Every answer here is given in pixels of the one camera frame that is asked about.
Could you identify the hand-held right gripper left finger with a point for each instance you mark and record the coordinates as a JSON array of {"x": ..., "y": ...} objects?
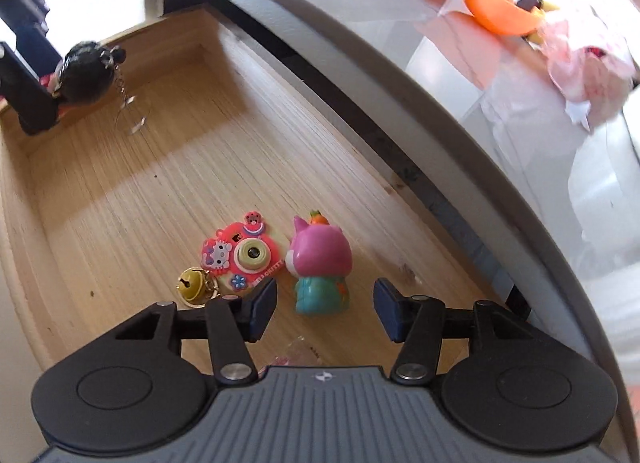
[{"x": 261, "y": 310}]

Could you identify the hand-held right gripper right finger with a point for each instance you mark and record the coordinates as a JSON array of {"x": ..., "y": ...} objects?
[{"x": 387, "y": 310}]

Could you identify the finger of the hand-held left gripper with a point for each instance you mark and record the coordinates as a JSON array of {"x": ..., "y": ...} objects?
[{"x": 30, "y": 98}]

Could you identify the gold jingle bell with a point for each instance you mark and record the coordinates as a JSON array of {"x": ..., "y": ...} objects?
[{"x": 189, "y": 286}]

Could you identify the pink cat figurine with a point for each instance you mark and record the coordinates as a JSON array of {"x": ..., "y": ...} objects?
[{"x": 320, "y": 253}]

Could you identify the wooden tray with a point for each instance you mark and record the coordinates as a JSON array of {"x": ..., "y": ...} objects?
[{"x": 150, "y": 168}]

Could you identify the clear plastic wrapper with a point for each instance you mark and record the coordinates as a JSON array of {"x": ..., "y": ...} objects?
[{"x": 295, "y": 350}]

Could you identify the white coffee table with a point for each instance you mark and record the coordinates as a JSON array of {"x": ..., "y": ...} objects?
[{"x": 380, "y": 8}]

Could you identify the pink fluffy fabric item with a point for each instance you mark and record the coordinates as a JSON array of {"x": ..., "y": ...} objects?
[{"x": 580, "y": 68}]

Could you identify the small black and yellow toy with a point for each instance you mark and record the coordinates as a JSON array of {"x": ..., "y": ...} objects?
[{"x": 535, "y": 0}]

